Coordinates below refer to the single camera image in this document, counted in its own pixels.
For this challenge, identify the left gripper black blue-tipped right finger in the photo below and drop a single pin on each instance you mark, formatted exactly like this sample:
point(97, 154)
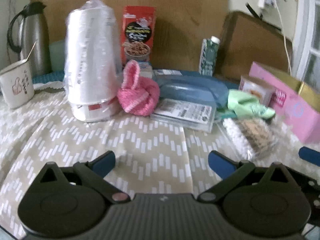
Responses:
point(231, 173)

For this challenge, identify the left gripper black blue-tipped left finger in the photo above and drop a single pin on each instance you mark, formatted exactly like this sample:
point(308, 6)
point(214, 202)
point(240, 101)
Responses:
point(92, 174)

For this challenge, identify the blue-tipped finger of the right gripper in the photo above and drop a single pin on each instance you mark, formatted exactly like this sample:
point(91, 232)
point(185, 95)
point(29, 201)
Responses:
point(309, 155)

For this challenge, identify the cotton swab pack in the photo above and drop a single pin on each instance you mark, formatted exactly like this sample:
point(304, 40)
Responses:
point(252, 138)

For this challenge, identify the pink knitted cloth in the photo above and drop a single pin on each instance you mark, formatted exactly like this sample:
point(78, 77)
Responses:
point(137, 95)

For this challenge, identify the pink tin box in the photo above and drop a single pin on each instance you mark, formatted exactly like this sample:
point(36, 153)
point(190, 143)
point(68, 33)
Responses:
point(294, 101)

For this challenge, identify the beige patterned tablecloth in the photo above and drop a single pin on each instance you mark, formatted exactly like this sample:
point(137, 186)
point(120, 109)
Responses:
point(151, 157)

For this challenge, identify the clear pack with barcode label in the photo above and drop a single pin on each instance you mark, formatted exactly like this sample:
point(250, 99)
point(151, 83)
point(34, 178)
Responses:
point(192, 115)

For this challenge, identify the light green cloth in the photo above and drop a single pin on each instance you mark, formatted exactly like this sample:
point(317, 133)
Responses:
point(247, 105)

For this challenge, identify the small round paper can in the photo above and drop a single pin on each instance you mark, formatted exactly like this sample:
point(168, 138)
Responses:
point(257, 87)

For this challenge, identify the teal woven placemat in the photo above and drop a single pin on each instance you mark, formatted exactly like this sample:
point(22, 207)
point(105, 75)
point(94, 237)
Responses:
point(51, 77)

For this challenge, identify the small blue-white box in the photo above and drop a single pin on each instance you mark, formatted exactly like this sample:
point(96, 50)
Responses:
point(146, 69)

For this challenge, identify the white enamel mug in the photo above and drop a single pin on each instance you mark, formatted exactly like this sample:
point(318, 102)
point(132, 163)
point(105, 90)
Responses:
point(16, 84)

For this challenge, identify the bagged stack of paper cups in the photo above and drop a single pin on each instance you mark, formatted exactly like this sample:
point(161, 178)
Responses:
point(93, 68)

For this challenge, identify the small white tissue pack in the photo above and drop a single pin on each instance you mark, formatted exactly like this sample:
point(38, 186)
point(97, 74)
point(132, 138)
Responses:
point(161, 72)

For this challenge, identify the green-white drink carton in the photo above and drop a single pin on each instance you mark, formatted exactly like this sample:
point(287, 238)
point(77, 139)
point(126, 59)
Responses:
point(208, 55)

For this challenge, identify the light green plastic cup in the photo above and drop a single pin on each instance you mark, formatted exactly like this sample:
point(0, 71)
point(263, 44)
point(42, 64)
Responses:
point(57, 55)

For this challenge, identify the red snack pouch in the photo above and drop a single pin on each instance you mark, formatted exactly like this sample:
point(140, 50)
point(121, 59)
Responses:
point(138, 27)

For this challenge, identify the white frosted window frame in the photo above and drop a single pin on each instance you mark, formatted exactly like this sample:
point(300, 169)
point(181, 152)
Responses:
point(305, 65)

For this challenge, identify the steel thermos with black handle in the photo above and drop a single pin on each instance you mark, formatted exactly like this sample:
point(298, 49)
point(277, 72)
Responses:
point(33, 27)

